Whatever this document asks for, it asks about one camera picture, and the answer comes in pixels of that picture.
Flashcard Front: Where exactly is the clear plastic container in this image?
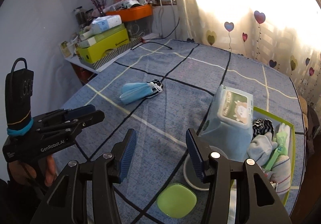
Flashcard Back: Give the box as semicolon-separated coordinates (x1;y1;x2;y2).
123;18;152;39

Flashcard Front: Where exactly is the blue face mask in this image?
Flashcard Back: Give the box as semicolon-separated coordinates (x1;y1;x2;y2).
120;82;154;105

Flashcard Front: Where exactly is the tall glass jar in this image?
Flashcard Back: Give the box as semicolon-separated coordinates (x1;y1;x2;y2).
73;7;86;29

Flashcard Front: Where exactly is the blue wet wipes pack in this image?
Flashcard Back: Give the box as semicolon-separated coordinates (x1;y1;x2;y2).
199;85;254;155

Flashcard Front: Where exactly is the black white striped sock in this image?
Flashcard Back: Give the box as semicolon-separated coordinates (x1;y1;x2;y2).
252;119;275;137
145;79;164;99

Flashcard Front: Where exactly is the white round container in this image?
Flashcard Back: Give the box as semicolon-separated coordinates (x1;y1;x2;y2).
183;146;229;190

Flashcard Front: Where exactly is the person's left hand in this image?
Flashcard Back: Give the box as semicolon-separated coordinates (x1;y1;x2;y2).
7;155;58;187

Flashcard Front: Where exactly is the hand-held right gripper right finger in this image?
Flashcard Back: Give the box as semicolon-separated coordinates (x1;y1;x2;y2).
186;128;293;224

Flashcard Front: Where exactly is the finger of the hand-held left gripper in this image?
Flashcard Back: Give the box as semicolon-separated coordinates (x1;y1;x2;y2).
38;111;105;134
34;104;96;126

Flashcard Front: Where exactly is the white cable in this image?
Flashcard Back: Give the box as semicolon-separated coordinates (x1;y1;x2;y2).
159;0;176;39

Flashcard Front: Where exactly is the black cable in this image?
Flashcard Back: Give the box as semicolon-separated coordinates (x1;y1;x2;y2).
130;17;180;51

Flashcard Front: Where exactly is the orange plastic basin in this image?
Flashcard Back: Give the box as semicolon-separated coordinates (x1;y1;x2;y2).
105;4;153;23

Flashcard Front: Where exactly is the green storage box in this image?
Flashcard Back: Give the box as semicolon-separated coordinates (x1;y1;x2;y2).
229;106;303;214

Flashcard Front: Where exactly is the heart-print curtain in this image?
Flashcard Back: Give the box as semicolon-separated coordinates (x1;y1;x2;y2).
160;0;321;104

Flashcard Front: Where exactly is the white side shelf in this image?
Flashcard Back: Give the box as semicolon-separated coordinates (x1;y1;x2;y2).
64;33;161;74

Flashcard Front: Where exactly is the small yellow-green carton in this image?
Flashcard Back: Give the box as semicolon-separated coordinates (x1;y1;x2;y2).
59;41;72;58

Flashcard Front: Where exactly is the yellow-green cardboard box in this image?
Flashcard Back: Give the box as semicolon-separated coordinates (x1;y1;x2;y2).
76;29;129;63

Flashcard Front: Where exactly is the blue tissue pack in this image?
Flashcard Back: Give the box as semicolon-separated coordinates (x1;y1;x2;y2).
91;15;122;34

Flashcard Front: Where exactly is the blue plaid bed sheet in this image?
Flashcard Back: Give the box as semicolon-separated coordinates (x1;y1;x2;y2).
54;38;309;224

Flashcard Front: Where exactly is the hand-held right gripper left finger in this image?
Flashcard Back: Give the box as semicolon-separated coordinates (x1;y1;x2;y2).
30;129;137;224

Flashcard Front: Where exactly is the dark cloth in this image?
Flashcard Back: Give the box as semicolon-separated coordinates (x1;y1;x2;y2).
304;106;321;155

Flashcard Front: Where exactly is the light green flat box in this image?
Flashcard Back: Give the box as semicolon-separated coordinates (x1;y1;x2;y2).
80;26;126;47

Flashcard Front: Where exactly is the striped cardboard tray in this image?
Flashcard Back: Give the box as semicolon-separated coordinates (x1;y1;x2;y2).
78;38;143;70

